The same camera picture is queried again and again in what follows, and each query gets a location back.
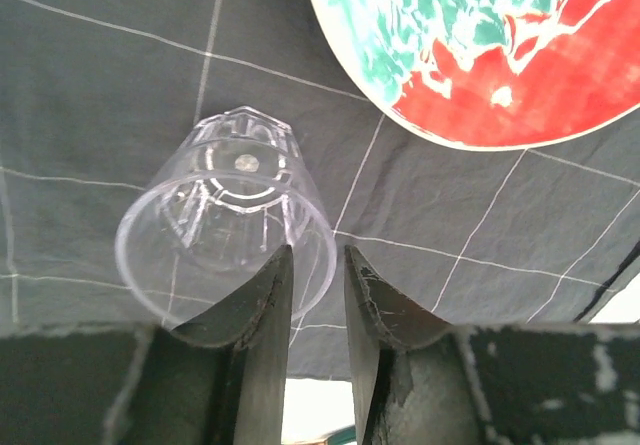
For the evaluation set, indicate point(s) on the red and teal plate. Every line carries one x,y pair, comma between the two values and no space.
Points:
490,75

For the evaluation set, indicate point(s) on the clear drinking glass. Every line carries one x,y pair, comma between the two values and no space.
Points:
236,190

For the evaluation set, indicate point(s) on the dark grey checked cloth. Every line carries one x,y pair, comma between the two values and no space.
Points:
97,94

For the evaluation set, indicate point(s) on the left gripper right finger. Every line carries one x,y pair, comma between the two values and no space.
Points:
418,379

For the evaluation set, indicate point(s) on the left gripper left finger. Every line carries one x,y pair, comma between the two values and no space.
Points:
216,379

